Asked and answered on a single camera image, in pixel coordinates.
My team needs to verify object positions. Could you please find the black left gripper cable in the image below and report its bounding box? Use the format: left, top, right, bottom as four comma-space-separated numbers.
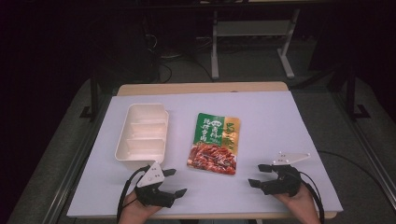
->
116, 165, 151, 224

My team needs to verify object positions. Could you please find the white divided plastic container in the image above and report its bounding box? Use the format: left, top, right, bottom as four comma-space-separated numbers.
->
114, 103, 170, 172

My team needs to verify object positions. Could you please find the person's left hand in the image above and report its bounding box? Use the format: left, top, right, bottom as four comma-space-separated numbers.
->
119, 189, 163, 224

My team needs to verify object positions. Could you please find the bundle of dark cables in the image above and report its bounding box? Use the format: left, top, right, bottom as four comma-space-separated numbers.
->
146, 32, 216, 84

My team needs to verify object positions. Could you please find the black metal stand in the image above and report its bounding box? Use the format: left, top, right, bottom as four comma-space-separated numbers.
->
344, 66, 372, 122
78, 74, 101, 122

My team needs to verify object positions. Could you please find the white table cover sheet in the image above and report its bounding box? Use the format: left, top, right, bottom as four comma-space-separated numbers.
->
66, 91, 344, 218

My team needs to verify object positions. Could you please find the green and red food packet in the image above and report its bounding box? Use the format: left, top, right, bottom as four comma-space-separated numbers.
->
186, 112, 242, 176

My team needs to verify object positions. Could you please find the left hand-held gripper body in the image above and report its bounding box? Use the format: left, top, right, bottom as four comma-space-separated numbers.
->
134, 161, 177, 209

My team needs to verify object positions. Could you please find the black floor cable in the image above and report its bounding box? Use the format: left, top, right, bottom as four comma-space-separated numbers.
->
317, 149, 396, 200

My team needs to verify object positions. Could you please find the person's right hand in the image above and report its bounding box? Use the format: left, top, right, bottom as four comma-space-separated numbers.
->
273, 186, 322, 224

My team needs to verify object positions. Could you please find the silver metal rail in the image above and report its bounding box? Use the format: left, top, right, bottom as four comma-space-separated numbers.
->
40, 92, 114, 224
329, 89, 396, 204

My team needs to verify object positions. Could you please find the white metal table frame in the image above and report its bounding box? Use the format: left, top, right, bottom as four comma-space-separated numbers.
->
210, 8, 301, 80

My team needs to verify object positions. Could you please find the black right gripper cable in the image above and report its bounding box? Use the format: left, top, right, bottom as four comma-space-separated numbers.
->
298, 171, 325, 224

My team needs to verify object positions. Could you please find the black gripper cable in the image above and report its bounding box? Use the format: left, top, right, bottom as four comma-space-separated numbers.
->
298, 171, 325, 224
116, 165, 151, 224

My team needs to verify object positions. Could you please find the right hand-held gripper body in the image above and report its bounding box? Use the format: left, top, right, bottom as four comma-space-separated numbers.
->
260, 151, 312, 198

